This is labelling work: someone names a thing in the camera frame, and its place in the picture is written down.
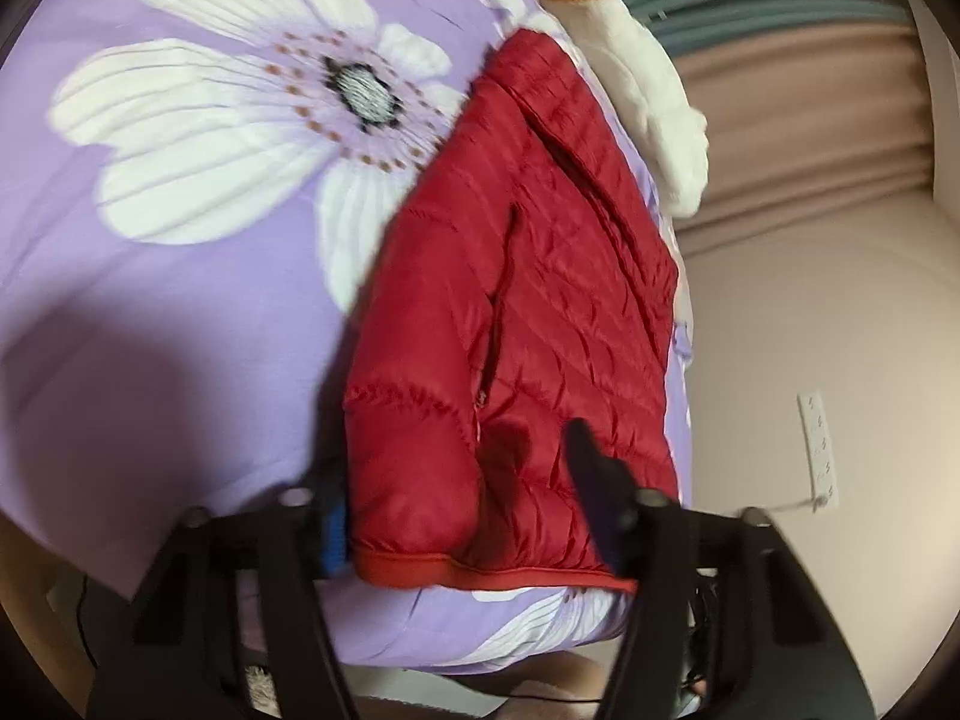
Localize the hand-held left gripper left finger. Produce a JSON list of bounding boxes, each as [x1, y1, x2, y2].
[[86, 463, 357, 720]]

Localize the purple floral bed sheet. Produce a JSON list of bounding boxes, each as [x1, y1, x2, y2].
[[0, 0, 698, 672]]

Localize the white plush goose toy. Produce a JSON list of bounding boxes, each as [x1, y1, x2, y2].
[[529, 0, 710, 218]]

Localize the beige curtain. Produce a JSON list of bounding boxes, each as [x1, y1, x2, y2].
[[517, 0, 942, 260]]

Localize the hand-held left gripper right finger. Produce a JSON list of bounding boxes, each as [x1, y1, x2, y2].
[[562, 418, 876, 720]]

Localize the white wall power strip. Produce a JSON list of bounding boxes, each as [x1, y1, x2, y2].
[[799, 390, 841, 512]]

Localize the red puffer jacket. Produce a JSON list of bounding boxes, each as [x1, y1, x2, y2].
[[343, 28, 683, 595]]

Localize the white power cable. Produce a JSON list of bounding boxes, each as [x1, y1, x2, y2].
[[750, 493, 835, 517]]

